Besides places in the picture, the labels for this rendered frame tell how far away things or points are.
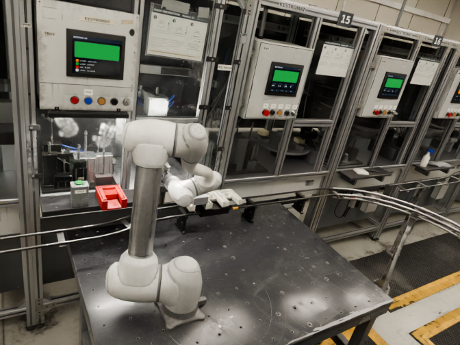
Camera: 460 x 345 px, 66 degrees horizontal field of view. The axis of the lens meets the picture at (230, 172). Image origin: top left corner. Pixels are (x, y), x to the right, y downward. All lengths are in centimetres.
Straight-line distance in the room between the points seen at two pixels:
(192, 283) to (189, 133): 62
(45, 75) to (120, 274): 92
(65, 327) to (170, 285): 117
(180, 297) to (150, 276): 16
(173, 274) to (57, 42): 109
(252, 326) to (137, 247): 64
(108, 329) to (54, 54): 118
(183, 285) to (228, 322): 32
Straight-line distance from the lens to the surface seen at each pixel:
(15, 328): 264
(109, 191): 199
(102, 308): 173
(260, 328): 175
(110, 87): 185
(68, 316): 264
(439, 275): 410
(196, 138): 132
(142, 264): 150
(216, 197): 222
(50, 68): 179
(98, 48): 178
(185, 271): 152
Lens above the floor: 194
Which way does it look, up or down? 24 degrees down
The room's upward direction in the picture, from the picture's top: 12 degrees clockwise
